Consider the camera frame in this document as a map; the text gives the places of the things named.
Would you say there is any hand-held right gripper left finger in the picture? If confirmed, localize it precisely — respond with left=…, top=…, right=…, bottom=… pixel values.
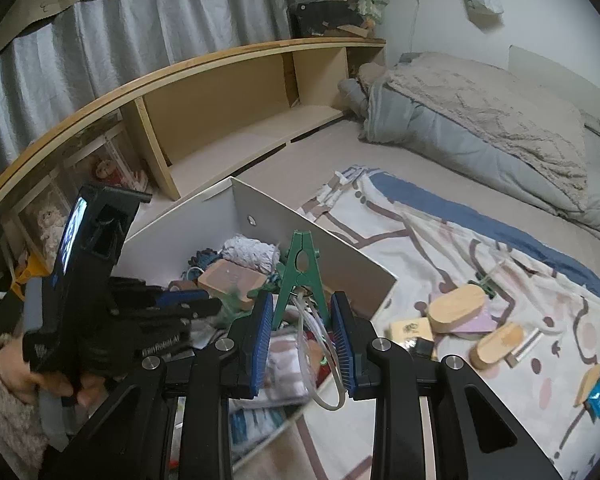
left=40, top=292, right=275, bottom=480

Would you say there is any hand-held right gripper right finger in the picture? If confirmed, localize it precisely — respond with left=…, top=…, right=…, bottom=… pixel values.
left=330, top=291, right=563, bottom=480

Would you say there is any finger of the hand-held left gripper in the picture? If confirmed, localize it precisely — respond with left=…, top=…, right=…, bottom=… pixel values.
left=111, top=299, right=226, bottom=333
left=111, top=277, right=212, bottom=309

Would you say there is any white fluffy cloth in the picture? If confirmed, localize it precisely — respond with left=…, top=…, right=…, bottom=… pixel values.
left=222, top=235, right=281, bottom=276

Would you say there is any white printed shoe box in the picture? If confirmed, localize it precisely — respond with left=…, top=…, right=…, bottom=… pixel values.
left=115, top=176, right=398, bottom=466

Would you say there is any person's left forearm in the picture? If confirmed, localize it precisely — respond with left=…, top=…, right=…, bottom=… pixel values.
left=0, top=325, right=51, bottom=480

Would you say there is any person's left hand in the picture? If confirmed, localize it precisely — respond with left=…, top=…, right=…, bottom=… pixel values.
left=0, top=340, right=106, bottom=408

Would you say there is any pink white packet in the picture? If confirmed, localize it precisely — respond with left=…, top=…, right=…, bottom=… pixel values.
left=260, top=332, right=313, bottom=406

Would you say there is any dark knitted item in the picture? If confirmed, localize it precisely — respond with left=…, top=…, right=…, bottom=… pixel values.
left=182, top=247, right=218, bottom=281

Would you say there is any pale doll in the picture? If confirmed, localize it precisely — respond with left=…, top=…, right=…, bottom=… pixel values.
left=35, top=207, right=68, bottom=256

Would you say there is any gold and white box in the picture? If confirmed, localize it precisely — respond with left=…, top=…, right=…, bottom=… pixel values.
left=389, top=317, right=433, bottom=348

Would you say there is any orange plastic object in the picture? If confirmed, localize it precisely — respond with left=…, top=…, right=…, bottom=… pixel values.
left=11, top=252, right=46, bottom=293

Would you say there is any black ribbed case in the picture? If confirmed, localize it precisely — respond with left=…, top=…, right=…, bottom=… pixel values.
left=405, top=337, right=436, bottom=361

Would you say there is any blue white packet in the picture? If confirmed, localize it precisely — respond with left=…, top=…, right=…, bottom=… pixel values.
left=228, top=405, right=293, bottom=453

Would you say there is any red doll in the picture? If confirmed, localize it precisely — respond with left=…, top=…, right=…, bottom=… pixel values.
left=92, top=157, right=148, bottom=193

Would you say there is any rectangular wooden block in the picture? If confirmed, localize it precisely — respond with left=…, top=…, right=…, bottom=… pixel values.
left=426, top=284, right=491, bottom=335

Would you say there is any printed blanket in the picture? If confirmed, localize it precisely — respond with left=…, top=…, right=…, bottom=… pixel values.
left=300, top=164, right=600, bottom=480

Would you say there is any oval wooden box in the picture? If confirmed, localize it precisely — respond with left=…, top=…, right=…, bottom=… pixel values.
left=469, top=322, right=526, bottom=372

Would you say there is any beige bed sheet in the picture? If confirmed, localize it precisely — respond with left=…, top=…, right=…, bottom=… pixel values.
left=235, top=120, right=600, bottom=311

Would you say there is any small white striped box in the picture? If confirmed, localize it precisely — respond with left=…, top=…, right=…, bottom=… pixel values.
left=505, top=330, right=543, bottom=366

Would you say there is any wooden shelf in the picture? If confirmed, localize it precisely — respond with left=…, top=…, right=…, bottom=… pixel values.
left=0, top=37, right=388, bottom=271

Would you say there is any grey duvet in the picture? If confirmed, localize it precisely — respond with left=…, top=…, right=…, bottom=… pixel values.
left=337, top=77, right=600, bottom=256

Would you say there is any grey curtain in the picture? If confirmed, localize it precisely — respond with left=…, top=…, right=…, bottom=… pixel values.
left=0, top=0, right=326, bottom=196

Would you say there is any small wooden block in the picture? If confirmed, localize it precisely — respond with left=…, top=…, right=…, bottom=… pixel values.
left=574, top=362, right=600, bottom=407

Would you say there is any beige textured blanket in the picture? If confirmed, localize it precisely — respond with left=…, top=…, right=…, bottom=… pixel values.
left=357, top=52, right=588, bottom=211

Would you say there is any wooden board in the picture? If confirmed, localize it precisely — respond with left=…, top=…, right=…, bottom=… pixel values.
left=330, top=22, right=371, bottom=40

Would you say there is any black bag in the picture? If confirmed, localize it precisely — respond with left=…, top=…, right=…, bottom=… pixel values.
left=287, top=0, right=376, bottom=38

